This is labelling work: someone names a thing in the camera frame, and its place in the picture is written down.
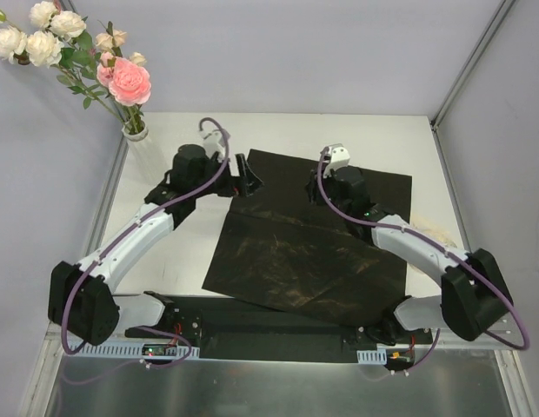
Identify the pink and white flower bouquet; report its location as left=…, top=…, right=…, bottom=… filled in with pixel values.
left=96, top=52, right=151, bottom=135

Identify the cream ribbon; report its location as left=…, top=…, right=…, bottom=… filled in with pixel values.
left=409, top=215, right=458, bottom=248

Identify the peach rosebud flower stem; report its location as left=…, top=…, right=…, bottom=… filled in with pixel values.
left=96, top=23, right=146, bottom=125

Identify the green leafy flower stem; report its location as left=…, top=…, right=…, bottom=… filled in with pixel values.
left=28, top=0, right=136, bottom=131

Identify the white peony flower stem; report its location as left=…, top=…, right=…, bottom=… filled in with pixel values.
left=0, top=1, right=129, bottom=127

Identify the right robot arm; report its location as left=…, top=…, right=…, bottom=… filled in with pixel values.
left=306, top=167, right=514, bottom=346

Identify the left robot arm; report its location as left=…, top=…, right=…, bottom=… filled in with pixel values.
left=48, top=144, right=263, bottom=346

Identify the white ribbed vase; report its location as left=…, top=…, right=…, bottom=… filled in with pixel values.
left=122, top=125, right=168, bottom=184

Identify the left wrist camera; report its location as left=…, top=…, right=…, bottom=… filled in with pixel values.
left=199, top=129, right=226, bottom=161

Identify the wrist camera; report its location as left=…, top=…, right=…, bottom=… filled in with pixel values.
left=199, top=129, right=226, bottom=161
left=320, top=143, right=350, bottom=178

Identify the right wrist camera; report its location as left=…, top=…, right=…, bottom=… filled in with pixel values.
left=320, top=143, right=350, bottom=178

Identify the left aluminium frame post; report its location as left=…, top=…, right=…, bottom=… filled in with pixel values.
left=56, top=0, right=132, bottom=122

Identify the aluminium frame post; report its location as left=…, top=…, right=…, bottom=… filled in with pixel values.
left=56, top=0, right=132, bottom=122
left=430, top=0, right=517, bottom=132

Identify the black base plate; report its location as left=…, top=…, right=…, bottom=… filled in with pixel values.
left=123, top=293, right=440, bottom=364

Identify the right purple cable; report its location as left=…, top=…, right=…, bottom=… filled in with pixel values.
left=317, top=146, right=531, bottom=381

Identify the purple cable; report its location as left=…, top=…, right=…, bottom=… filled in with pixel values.
left=60, top=116, right=231, bottom=385
left=317, top=146, right=531, bottom=381

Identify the right white cable duct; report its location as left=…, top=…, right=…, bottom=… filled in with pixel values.
left=356, top=348, right=388, bottom=366

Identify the white cable duct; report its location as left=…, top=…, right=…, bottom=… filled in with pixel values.
left=356, top=348, right=388, bottom=366
left=76, top=341, right=200, bottom=361

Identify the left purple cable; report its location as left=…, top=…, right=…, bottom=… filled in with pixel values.
left=60, top=116, right=231, bottom=385

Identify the right aluminium frame post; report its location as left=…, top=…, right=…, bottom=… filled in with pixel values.
left=430, top=0, right=517, bottom=132

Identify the left white cable duct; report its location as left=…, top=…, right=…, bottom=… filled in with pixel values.
left=76, top=341, right=200, bottom=361

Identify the aluminium rail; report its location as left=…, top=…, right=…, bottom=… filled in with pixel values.
left=45, top=314, right=518, bottom=348

